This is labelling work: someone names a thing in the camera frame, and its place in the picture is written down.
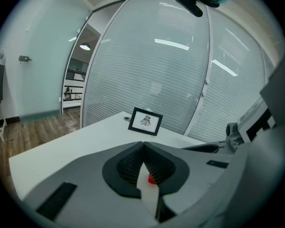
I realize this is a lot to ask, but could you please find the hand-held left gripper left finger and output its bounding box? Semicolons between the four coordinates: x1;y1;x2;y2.
21;141;157;225

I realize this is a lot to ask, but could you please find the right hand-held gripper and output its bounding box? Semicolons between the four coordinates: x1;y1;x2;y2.
180;52;285;224

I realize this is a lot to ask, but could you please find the dark railing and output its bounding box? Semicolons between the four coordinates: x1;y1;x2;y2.
63;69;86;102

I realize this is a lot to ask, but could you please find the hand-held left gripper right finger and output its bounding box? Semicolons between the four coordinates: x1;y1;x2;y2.
143;141;235;223

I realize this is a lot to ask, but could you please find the metal door lock handle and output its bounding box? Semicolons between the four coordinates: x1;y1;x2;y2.
18;55;33;64

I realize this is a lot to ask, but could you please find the black framed picture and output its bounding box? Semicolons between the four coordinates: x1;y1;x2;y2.
128;106;164;136

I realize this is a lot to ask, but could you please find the frosted glass door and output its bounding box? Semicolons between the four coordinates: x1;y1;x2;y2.
20;0;93;124

